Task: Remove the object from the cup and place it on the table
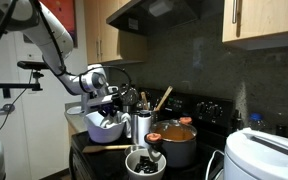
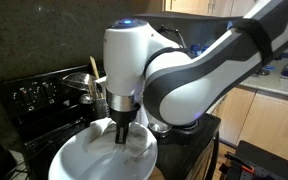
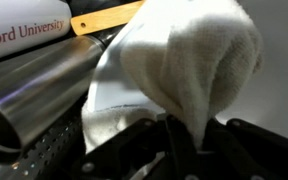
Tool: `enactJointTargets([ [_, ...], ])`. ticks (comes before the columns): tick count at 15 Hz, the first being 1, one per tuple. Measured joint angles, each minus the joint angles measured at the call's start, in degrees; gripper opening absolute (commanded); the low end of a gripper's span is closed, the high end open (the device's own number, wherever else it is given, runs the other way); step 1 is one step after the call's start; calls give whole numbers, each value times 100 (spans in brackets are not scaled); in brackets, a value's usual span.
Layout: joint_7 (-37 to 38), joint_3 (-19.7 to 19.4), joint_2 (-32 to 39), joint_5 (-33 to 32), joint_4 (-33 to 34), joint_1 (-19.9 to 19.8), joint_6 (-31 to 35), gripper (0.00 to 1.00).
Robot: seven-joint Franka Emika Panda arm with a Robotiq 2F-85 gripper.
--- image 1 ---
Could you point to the shiny metal kitchen utensil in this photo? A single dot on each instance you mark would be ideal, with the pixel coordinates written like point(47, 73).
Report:
point(130, 96)

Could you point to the white rice cooker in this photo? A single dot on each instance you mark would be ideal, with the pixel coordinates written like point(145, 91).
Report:
point(260, 156)

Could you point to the small white plate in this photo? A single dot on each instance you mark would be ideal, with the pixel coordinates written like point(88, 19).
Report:
point(72, 110)

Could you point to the black object in grey bowl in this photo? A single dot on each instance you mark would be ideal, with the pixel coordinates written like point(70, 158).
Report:
point(145, 165)

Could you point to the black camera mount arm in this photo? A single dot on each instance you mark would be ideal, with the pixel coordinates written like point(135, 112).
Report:
point(14, 86)

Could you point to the red wall painting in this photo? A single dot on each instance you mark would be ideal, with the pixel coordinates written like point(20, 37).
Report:
point(62, 16)

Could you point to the wooden cabinet beside hood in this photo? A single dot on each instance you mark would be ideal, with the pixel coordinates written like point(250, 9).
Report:
point(107, 33)

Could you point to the small grey ceramic bowl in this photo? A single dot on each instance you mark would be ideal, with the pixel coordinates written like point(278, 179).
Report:
point(130, 166)

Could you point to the glass pot lid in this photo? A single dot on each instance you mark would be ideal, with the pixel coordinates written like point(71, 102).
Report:
point(174, 130)

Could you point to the white terry towel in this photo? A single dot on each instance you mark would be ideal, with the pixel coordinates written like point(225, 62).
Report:
point(115, 121)

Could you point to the dark utensil holder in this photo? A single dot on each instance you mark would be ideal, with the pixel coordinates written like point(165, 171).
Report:
point(155, 116)

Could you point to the long wooden spoon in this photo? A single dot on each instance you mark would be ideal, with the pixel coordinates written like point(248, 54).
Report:
point(164, 97)

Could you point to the steel utensil holder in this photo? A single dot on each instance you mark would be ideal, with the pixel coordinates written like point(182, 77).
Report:
point(142, 128)

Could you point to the wooden spatula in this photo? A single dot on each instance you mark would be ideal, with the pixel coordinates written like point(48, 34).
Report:
point(104, 148)

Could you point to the lilac bowl white inside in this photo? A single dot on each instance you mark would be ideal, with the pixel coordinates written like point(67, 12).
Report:
point(100, 135)

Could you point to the dark slim bottle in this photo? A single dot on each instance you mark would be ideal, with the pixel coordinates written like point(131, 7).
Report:
point(237, 120)

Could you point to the short wooden spoon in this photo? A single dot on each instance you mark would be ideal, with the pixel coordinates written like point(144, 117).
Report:
point(144, 100)

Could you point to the black range hood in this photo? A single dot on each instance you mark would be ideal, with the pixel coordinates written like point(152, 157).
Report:
point(154, 15)

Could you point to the black stereo camera bar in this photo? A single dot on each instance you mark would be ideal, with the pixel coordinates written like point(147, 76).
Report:
point(30, 65)

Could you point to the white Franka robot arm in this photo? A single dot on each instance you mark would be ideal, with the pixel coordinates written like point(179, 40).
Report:
point(50, 36)

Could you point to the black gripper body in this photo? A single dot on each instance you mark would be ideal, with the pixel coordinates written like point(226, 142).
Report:
point(108, 108)

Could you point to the water bottle blue cap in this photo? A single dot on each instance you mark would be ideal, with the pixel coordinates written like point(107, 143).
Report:
point(256, 122)

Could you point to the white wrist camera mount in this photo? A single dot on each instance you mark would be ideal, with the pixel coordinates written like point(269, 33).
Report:
point(97, 101)

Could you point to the black electric stove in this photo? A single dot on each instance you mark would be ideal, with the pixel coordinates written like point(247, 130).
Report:
point(197, 108)

